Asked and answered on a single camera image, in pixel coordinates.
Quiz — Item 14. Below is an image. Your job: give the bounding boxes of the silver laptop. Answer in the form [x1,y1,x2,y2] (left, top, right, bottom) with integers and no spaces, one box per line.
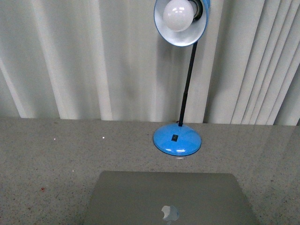
[84,171,258,225]

